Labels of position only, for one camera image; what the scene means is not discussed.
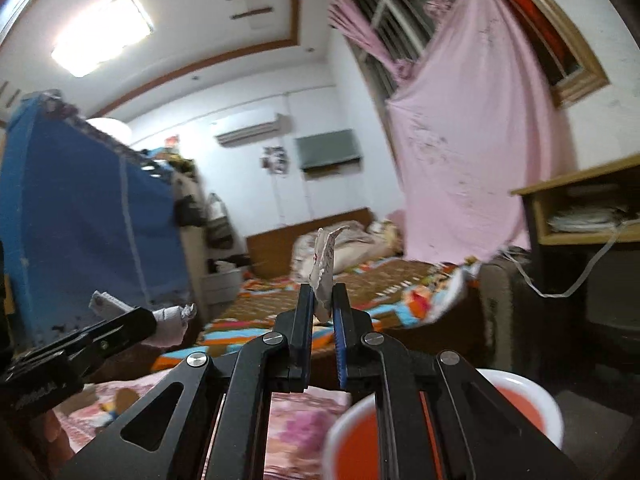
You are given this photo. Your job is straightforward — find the white cable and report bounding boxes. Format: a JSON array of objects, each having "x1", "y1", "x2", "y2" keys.
[{"x1": 502, "y1": 225, "x2": 626, "y2": 299}]

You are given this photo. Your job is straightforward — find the black hanging bag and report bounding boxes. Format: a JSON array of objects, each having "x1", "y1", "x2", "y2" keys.
[{"x1": 175, "y1": 195, "x2": 206, "y2": 228}]

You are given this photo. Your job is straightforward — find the pink curtain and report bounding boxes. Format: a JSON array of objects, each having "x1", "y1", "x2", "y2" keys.
[{"x1": 327, "y1": 0, "x2": 481, "y2": 81}]

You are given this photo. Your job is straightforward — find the bed with colourful blanket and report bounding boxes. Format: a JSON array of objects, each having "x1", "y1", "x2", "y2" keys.
[{"x1": 150, "y1": 255, "x2": 481, "y2": 376}]

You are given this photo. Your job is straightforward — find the dark quilted suitcase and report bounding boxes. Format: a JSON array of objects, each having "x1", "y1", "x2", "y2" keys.
[{"x1": 477, "y1": 255, "x2": 543, "y2": 376}]

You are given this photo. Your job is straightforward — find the wooden window frame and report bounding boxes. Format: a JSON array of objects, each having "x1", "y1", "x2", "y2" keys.
[{"x1": 480, "y1": 0, "x2": 611, "y2": 107}]

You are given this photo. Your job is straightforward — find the barred window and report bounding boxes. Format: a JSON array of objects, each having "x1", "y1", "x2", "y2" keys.
[{"x1": 347, "y1": 0, "x2": 451, "y2": 106}]

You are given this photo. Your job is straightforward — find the pink hanging sheet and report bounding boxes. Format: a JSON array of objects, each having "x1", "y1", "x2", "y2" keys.
[{"x1": 385, "y1": 0, "x2": 581, "y2": 263}]

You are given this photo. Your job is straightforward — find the floral pillow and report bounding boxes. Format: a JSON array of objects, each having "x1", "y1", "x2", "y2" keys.
[{"x1": 291, "y1": 220, "x2": 401, "y2": 281}]

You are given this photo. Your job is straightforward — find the wooden bed headboard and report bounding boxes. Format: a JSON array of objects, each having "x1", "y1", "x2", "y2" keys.
[{"x1": 245, "y1": 207, "x2": 373, "y2": 279}]

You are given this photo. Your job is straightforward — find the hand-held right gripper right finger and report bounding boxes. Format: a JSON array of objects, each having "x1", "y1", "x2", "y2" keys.
[{"x1": 332, "y1": 282, "x2": 581, "y2": 480}]

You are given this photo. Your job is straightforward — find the white nightstand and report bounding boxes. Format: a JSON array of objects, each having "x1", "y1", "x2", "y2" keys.
[{"x1": 202, "y1": 265, "x2": 245, "y2": 307}]

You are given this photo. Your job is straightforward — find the wooden desk with shelf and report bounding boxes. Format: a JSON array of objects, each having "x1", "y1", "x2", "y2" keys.
[{"x1": 509, "y1": 152, "x2": 640, "y2": 361}]

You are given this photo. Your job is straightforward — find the blue fabric wardrobe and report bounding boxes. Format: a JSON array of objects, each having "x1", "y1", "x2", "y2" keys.
[{"x1": 0, "y1": 91, "x2": 198, "y2": 347}]

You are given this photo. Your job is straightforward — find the red cloth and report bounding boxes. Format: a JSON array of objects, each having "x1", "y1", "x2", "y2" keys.
[{"x1": 482, "y1": 0, "x2": 583, "y2": 76}]

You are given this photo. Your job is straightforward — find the white wall air conditioner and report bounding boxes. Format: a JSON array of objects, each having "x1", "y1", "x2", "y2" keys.
[{"x1": 214, "y1": 112, "x2": 292, "y2": 148}]

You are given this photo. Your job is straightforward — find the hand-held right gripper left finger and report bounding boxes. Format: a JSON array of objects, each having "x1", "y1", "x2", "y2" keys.
[{"x1": 60, "y1": 284, "x2": 316, "y2": 480}]

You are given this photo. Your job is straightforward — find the orange bucket with white rim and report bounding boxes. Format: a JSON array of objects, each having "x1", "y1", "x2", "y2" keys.
[{"x1": 324, "y1": 369, "x2": 565, "y2": 480}]

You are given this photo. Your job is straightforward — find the square ceiling light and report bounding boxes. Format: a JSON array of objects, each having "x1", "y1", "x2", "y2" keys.
[{"x1": 50, "y1": 0, "x2": 155, "y2": 78}]

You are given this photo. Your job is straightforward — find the stack of papers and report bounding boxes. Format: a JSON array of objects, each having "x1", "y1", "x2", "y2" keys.
[{"x1": 547, "y1": 202, "x2": 640, "y2": 233}]

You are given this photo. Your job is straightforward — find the white paper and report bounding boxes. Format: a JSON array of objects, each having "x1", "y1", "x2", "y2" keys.
[{"x1": 89, "y1": 290, "x2": 198, "y2": 349}]

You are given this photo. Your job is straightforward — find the wall photos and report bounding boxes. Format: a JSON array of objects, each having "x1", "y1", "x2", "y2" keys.
[{"x1": 260, "y1": 146, "x2": 291, "y2": 176}]

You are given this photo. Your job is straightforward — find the beige tall cabinet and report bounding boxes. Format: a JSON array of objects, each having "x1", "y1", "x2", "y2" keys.
[{"x1": 170, "y1": 160, "x2": 211, "y2": 313}]

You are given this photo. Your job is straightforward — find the green hanging bag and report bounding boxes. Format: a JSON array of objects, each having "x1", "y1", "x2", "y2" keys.
[{"x1": 205, "y1": 192, "x2": 235, "y2": 251}]

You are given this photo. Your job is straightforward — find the pink floral cloth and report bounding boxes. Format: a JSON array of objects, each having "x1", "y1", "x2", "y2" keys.
[{"x1": 52, "y1": 377, "x2": 353, "y2": 480}]

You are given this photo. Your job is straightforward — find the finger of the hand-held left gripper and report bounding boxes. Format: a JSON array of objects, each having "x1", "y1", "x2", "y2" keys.
[{"x1": 30, "y1": 306, "x2": 159, "y2": 377}]

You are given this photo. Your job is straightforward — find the grey wall television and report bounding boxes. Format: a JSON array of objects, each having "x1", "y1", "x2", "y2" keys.
[{"x1": 294, "y1": 129, "x2": 362, "y2": 171}]

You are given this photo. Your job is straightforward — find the clutter pile on cabinet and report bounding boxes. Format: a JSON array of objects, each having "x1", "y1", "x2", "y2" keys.
[{"x1": 132, "y1": 135, "x2": 196, "y2": 173}]

